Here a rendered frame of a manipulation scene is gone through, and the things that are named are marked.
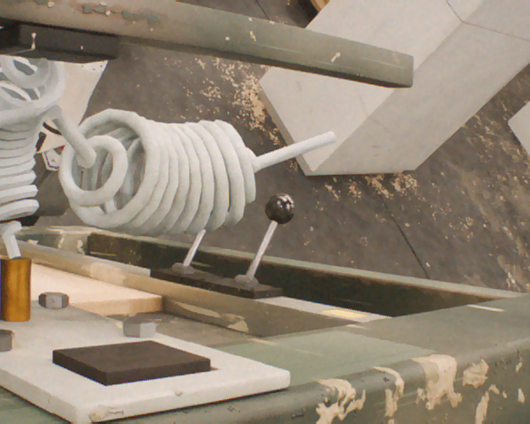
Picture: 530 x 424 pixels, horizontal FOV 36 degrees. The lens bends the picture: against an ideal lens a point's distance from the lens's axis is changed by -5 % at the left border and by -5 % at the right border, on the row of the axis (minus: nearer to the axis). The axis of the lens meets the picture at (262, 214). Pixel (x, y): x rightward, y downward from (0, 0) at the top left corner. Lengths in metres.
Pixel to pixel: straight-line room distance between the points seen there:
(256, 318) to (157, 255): 0.56
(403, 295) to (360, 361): 0.72
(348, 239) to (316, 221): 0.18
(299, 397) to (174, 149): 0.16
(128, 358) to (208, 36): 0.15
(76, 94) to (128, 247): 0.36
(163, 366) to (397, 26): 3.34
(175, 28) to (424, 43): 3.17
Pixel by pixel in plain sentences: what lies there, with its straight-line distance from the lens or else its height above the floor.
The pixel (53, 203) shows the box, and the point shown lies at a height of 0.81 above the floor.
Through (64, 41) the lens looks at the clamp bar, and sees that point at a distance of 0.34.
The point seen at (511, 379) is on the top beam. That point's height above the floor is 1.86.
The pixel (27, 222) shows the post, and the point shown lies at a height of 0.69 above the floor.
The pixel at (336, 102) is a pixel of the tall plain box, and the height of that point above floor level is 0.37.
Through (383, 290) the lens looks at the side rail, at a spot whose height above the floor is 1.47.
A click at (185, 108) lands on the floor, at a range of 3.73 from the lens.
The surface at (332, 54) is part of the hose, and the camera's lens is 0.44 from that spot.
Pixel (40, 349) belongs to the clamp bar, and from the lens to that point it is 0.35.
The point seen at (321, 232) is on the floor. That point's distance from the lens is 3.74.
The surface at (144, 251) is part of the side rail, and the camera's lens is 1.52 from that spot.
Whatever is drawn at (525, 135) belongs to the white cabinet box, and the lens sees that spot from 6.21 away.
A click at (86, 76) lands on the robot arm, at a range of 1.32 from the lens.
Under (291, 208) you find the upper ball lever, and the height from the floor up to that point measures 1.52.
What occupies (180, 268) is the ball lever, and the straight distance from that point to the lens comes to 1.08.
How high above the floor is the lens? 2.09
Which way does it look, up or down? 36 degrees down
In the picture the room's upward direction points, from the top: 45 degrees clockwise
